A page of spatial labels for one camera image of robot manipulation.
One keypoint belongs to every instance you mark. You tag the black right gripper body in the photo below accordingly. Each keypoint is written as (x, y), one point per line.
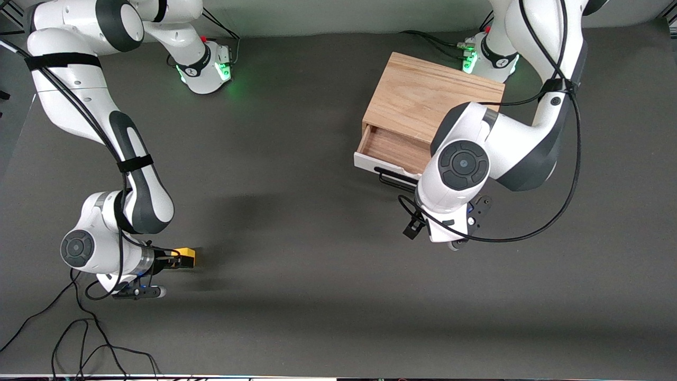
(161, 261)

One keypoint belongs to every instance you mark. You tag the yellow cube block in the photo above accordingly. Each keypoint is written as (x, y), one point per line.
(186, 254)

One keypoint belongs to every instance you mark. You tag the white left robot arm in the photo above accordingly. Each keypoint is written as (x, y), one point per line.
(502, 153)

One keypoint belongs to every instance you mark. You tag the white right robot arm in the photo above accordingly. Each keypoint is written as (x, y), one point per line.
(132, 180)

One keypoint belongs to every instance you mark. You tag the wooden drawer cabinet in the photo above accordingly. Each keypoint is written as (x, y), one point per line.
(423, 92)

